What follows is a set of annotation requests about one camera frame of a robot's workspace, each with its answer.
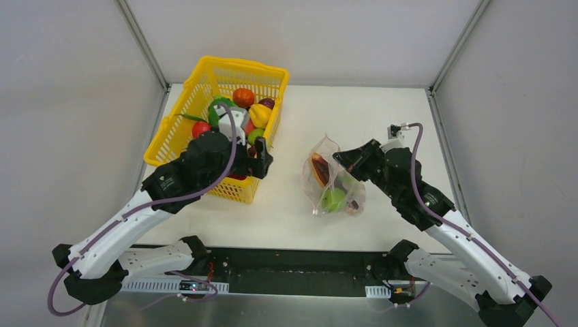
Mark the light green cabbage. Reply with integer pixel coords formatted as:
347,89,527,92
337,172,363,194

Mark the green leafy bok choy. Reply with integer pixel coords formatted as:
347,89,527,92
207,95,235,127

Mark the brown orange sweet potato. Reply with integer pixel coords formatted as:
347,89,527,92
310,153,330,187

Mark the clear zip top bag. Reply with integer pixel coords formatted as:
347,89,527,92
301,136,366,217

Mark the green apple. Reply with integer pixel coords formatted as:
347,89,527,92
321,188,347,213
247,128,264,145

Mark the small orange pumpkin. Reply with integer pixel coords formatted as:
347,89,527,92
232,88,256,108

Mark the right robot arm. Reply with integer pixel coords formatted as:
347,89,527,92
333,140,552,326

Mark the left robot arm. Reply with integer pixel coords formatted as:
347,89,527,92
52,131,273,305

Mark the red tomato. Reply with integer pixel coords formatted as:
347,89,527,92
191,121,212,139

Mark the pink peach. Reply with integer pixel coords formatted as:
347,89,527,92
243,120,256,136

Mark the yellow bell pepper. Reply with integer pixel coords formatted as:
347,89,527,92
249,104,272,129

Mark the dark purple plum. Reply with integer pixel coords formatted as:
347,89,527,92
258,97,275,110

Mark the yellow plastic basket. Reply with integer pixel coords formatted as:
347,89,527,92
144,56,290,204

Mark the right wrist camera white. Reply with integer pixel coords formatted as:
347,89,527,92
380,125,405,152

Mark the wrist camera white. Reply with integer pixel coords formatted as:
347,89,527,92
218,105,249,145
380,125,405,152

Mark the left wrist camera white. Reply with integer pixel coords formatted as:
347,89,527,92
218,105,249,145

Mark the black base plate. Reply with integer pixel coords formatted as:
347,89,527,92
135,245,434,299

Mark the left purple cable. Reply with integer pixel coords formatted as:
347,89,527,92
47,102,239,317

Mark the purple cable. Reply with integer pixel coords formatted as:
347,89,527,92
47,102,239,317
406,123,563,327

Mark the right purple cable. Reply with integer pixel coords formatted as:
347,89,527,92
406,123,563,327

